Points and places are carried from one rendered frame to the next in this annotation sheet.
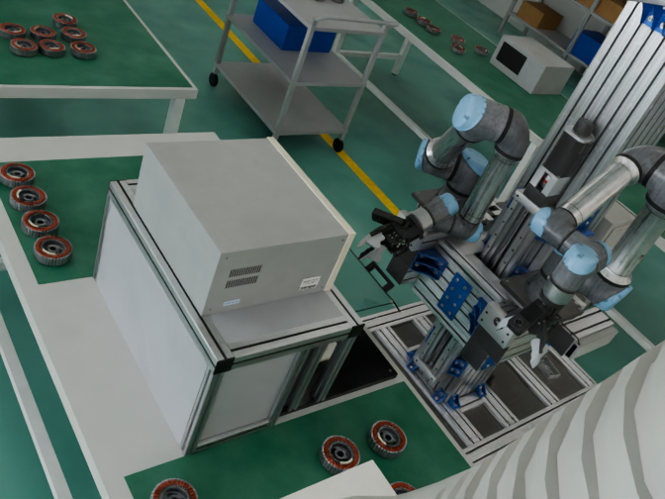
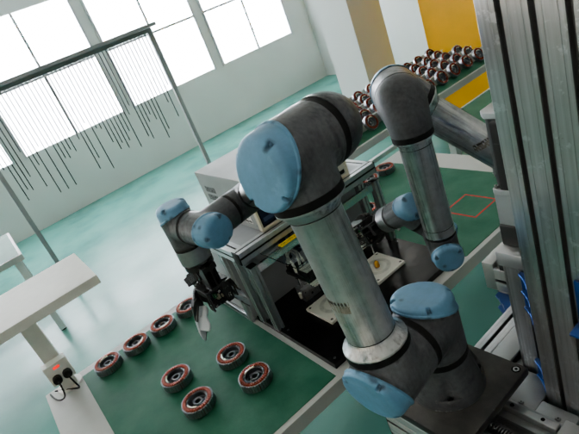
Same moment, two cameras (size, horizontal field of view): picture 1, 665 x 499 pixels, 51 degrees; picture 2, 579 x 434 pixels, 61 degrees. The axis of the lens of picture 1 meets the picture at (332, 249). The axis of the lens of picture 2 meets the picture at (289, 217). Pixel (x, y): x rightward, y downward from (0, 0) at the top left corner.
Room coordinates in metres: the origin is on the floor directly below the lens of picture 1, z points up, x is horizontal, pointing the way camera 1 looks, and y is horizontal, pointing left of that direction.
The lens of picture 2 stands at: (2.12, -1.48, 1.84)
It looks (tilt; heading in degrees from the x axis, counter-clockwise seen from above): 24 degrees down; 110
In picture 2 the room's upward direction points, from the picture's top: 22 degrees counter-clockwise
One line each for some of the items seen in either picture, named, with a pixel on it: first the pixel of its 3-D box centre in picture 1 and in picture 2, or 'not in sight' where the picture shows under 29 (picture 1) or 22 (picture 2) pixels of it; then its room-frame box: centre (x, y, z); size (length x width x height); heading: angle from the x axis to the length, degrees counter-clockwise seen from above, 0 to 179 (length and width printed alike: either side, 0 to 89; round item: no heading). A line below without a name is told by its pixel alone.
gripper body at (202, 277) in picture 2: (543, 311); (209, 281); (1.53, -0.58, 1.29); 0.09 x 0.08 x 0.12; 140
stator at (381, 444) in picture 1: (387, 439); (255, 377); (1.38, -0.37, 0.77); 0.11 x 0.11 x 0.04
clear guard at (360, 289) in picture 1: (340, 286); (306, 247); (1.61, -0.07, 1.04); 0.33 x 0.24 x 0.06; 139
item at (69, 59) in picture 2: not in sight; (110, 158); (-0.87, 2.56, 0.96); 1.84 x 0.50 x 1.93; 49
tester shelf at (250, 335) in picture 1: (232, 256); (279, 201); (1.46, 0.24, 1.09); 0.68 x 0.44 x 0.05; 49
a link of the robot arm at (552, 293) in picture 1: (557, 289); (195, 252); (1.53, -0.57, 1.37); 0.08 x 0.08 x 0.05
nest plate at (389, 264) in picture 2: not in sight; (377, 267); (1.78, 0.12, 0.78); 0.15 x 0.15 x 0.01; 49
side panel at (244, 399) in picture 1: (244, 398); (223, 278); (1.19, 0.05, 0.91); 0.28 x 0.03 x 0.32; 139
